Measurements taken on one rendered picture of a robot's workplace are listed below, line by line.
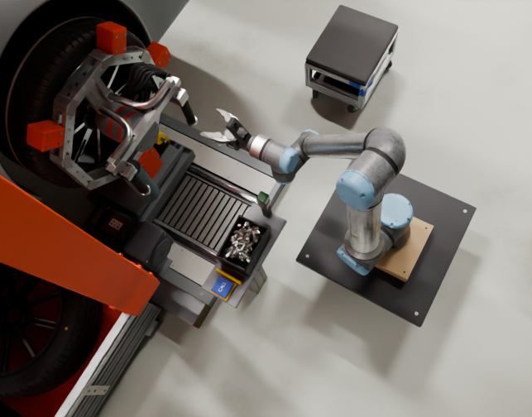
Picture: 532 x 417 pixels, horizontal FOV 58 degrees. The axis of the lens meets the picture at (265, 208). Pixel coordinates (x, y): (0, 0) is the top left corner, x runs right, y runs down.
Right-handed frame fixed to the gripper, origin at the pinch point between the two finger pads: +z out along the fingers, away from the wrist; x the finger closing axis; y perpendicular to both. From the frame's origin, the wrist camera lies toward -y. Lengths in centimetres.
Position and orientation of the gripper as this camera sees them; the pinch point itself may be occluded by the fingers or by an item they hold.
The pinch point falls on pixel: (208, 120)
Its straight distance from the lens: 187.9
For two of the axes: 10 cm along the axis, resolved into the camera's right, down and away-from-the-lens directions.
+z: -8.6, -4.4, 2.6
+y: 1.0, 3.5, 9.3
